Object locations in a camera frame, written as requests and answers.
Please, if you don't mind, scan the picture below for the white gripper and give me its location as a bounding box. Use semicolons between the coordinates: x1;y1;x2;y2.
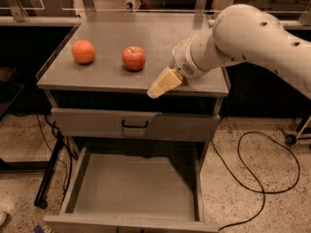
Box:
147;30;227;99

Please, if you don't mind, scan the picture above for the red apple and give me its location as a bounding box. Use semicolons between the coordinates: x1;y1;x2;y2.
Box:
122;47;146;72

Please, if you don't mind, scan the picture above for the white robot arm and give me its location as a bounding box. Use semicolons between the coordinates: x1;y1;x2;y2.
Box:
147;4;311;99

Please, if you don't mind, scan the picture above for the grey drawer cabinet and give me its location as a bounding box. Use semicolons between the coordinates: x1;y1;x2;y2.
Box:
36;11;231;233

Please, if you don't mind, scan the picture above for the closed grey upper drawer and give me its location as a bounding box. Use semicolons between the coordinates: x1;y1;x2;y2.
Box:
52;108;220;142

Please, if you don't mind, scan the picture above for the open grey lower drawer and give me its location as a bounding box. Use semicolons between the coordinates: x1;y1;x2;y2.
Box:
44;147;218;233

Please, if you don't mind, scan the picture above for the orange fruit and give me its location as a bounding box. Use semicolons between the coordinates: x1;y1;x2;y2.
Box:
71;40;95;64

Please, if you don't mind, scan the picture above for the small caster wheel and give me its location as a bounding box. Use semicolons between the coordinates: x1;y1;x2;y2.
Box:
286;134;297;146

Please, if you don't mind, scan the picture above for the black table leg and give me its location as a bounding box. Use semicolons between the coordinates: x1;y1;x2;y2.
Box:
34;132;63;209

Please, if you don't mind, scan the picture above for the black drawer handle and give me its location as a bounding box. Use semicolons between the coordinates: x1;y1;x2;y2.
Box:
121;119;149;128

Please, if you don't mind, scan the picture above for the black floor cable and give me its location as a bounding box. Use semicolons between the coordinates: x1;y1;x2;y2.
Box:
210;131;302;232

